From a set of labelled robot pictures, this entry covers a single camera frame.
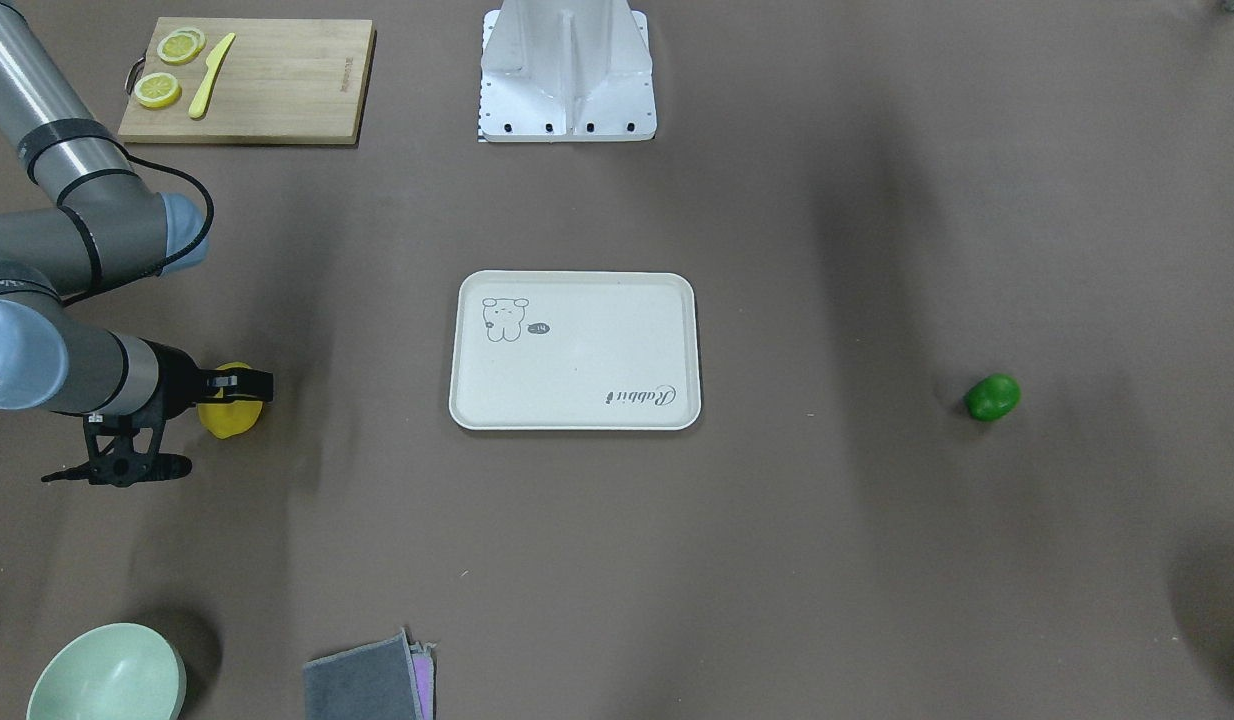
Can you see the yellow plastic knife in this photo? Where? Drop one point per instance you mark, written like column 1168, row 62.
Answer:
column 202, row 98

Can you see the lemon slice upper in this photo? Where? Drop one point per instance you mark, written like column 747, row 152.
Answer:
column 181, row 45

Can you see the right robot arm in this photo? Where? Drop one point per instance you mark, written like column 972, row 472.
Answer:
column 105, row 229

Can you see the purple cloth underneath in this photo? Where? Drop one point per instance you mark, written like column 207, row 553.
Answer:
column 425, row 672

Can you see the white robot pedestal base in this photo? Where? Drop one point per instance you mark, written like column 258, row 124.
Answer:
column 566, row 72

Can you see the wooden cutting board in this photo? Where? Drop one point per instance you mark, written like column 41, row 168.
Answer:
column 282, row 82

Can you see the yellow lemon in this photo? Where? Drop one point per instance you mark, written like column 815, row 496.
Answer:
column 229, row 420

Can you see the grey folded cloth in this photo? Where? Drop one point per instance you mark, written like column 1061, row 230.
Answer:
column 374, row 681

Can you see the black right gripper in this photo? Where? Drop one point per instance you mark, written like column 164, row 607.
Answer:
column 181, row 385

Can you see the lemon slice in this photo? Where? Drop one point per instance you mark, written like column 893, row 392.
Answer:
column 156, row 90
column 181, row 45

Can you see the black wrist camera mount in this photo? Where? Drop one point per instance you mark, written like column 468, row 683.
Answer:
column 123, row 451

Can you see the lemon slice lower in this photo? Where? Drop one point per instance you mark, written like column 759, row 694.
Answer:
column 156, row 90

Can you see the green lime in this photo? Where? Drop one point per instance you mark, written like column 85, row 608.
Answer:
column 992, row 398

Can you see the white rabbit tray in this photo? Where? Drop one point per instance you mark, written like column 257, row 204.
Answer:
column 575, row 351

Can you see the mint green bowl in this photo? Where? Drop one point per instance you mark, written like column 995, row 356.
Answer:
column 115, row 671

